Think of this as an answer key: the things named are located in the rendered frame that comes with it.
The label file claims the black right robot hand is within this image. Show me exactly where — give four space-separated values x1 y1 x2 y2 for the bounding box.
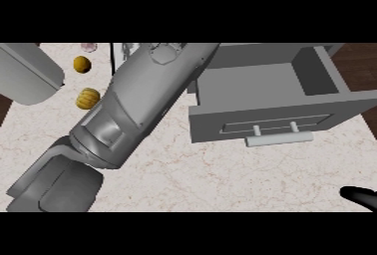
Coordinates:
339 185 377 212

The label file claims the grey drawer front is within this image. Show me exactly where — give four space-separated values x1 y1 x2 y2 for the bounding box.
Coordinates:
188 89 377 144

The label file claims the grey open drawer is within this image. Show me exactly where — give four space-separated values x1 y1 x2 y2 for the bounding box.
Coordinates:
186 42 377 116

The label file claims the ribbed yellow round fruit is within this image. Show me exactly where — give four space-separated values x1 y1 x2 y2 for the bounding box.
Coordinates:
74 87 102 111

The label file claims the smooth yellow lemon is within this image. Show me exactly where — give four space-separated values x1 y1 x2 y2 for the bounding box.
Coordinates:
73 55 93 75

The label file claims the pale pink round item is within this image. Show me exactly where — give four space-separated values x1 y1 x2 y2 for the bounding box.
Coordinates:
80 42 99 54

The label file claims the pale grey drawer handle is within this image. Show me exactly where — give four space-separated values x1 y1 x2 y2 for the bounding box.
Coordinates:
244 121 315 148

